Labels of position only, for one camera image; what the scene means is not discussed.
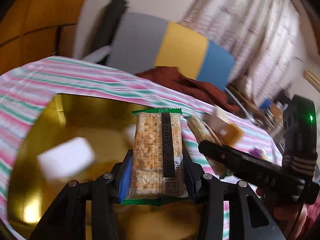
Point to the patterned beige curtain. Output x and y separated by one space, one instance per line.
237 25

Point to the round gold tray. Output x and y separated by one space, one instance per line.
75 115

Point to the green-edged cracker packet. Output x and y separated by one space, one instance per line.
156 155

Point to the striped pink green tablecloth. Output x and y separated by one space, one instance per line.
50 77

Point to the dark red jacket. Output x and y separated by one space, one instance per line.
190 82

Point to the brown striped snack packet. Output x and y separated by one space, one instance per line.
200 131

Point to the grey yellow blue chair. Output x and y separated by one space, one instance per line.
150 42

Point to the tan biscuit piece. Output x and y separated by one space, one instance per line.
234 134

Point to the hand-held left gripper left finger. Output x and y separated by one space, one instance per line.
125 177

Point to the person's right hand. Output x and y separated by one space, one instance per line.
285 212

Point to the wooden wardrobe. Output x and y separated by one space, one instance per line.
32 25

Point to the wall air conditioner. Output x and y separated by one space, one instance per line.
313 78

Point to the white rectangular block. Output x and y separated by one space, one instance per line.
66 158

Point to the purple packet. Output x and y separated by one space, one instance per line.
258 153

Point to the cream box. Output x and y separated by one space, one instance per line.
220 120

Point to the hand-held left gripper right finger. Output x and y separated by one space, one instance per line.
190 177

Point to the blue round container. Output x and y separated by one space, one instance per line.
266 103

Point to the wooden desk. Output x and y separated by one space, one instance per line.
252 107

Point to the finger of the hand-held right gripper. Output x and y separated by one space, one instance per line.
225 155

